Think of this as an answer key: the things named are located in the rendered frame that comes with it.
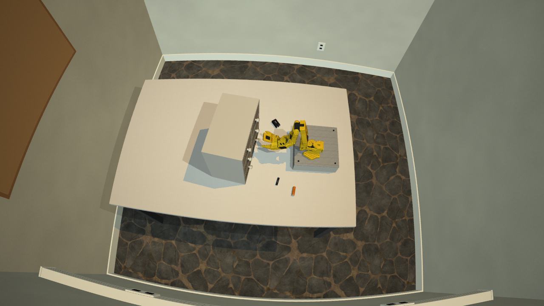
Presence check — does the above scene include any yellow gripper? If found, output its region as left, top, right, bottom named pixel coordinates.
left=261, top=131, right=280, bottom=150

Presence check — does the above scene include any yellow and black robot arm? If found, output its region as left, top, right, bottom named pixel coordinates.
left=278, top=120, right=323, bottom=160

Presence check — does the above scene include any dark brown chest of drawers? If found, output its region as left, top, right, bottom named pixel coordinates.
left=201, top=93, right=259, bottom=184

